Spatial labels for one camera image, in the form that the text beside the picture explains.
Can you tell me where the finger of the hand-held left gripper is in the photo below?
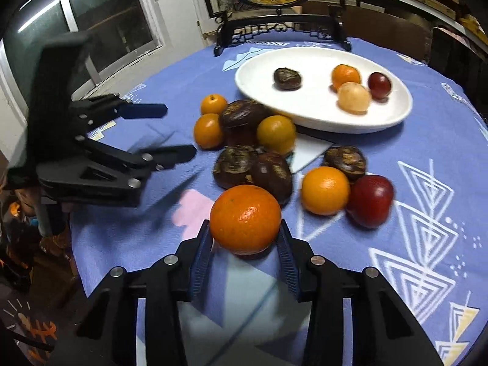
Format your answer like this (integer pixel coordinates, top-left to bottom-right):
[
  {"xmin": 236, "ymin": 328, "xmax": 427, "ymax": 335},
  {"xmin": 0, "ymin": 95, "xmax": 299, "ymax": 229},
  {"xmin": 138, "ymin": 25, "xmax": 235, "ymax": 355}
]
[
  {"xmin": 70, "ymin": 93, "xmax": 168, "ymax": 134},
  {"xmin": 36, "ymin": 137, "xmax": 198, "ymax": 208}
]

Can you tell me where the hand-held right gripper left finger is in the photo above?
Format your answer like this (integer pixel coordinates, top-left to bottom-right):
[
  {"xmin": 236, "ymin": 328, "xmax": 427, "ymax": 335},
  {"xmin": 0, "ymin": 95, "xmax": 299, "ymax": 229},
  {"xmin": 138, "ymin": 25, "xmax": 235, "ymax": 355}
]
[{"xmin": 49, "ymin": 219, "xmax": 214, "ymax": 366}]

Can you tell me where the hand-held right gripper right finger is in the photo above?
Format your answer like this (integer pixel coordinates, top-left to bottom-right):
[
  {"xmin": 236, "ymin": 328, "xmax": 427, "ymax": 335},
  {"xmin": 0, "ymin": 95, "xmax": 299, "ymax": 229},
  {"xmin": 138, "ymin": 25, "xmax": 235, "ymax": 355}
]
[{"xmin": 276, "ymin": 223, "xmax": 445, "ymax": 366}]

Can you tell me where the small orange kumquat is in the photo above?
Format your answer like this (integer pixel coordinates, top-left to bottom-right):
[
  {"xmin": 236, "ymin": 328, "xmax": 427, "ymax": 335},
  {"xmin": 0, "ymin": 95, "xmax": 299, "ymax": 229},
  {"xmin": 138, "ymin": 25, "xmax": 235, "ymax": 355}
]
[
  {"xmin": 193, "ymin": 113, "xmax": 225, "ymax": 149},
  {"xmin": 301, "ymin": 166, "xmax": 350, "ymax": 216},
  {"xmin": 256, "ymin": 115, "xmax": 297, "ymax": 156},
  {"xmin": 200, "ymin": 94, "xmax": 228, "ymax": 115},
  {"xmin": 331, "ymin": 64, "xmax": 361, "ymax": 91}
]

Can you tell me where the large orange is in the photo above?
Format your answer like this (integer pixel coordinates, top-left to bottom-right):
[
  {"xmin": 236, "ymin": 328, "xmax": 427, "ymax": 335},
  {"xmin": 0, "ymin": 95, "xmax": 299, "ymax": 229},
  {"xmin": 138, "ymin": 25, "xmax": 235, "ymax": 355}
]
[{"xmin": 209, "ymin": 185, "xmax": 282, "ymax": 256}]

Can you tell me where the dark brown water chestnut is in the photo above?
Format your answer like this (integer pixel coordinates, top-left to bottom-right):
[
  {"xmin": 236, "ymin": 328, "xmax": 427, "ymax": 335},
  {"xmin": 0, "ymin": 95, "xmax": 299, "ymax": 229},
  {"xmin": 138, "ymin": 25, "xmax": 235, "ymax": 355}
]
[
  {"xmin": 250, "ymin": 152, "xmax": 293, "ymax": 206},
  {"xmin": 218, "ymin": 99, "xmax": 272, "ymax": 147},
  {"xmin": 212, "ymin": 145, "xmax": 259, "ymax": 190},
  {"xmin": 322, "ymin": 145, "xmax": 367, "ymax": 181},
  {"xmin": 273, "ymin": 67, "xmax": 303, "ymax": 91}
]

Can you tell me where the large red plum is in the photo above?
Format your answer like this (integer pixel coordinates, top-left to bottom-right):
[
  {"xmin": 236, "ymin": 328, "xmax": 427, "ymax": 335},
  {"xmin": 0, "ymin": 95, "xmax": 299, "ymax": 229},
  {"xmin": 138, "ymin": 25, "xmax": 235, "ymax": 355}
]
[{"xmin": 346, "ymin": 174, "xmax": 395, "ymax": 229}]

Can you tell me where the white oval plate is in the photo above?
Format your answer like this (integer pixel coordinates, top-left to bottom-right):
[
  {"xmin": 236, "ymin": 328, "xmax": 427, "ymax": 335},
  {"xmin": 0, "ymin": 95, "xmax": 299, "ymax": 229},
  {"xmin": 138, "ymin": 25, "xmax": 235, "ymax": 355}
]
[{"xmin": 234, "ymin": 47, "xmax": 413, "ymax": 134}]

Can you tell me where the white framed window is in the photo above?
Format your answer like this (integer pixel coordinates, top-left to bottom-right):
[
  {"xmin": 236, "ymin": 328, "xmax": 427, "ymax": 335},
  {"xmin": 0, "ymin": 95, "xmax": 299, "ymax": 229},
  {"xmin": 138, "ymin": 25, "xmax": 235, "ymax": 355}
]
[{"xmin": 0, "ymin": 0, "xmax": 165, "ymax": 153}]

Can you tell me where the blue printed tablecloth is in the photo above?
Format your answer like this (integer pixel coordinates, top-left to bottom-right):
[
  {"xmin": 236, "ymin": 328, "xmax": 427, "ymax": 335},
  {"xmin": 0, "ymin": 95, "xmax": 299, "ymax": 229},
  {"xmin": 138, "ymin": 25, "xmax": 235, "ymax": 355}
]
[{"xmin": 70, "ymin": 37, "xmax": 488, "ymax": 366}]

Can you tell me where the pale yellow round fruit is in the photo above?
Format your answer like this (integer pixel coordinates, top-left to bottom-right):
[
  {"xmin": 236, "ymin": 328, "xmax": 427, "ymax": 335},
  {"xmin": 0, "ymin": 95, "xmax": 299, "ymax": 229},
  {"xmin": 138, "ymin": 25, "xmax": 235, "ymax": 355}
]
[{"xmin": 337, "ymin": 81, "xmax": 371, "ymax": 114}]

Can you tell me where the dark red plum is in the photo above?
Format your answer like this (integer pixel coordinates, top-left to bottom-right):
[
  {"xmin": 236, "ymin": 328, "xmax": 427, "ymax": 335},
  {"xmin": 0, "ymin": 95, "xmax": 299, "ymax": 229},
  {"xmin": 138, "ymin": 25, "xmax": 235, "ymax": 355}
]
[{"xmin": 368, "ymin": 72, "xmax": 393, "ymax": 100}]

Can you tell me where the brown board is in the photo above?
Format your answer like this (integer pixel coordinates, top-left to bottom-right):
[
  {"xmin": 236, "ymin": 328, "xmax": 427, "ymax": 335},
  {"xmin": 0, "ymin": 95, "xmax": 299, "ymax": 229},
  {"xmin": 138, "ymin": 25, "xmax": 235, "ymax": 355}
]
[{"xmin": 301, "ymin": 2, "xmax": 431, "ymax": 65}]

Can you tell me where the dark chair backrest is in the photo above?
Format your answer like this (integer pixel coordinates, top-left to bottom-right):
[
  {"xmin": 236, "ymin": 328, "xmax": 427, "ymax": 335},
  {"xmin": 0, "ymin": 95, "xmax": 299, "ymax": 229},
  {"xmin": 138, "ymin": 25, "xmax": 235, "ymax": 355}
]
[{"xmin": 431, "ymin": 27, "xmax": 488, "ymax": 100}]

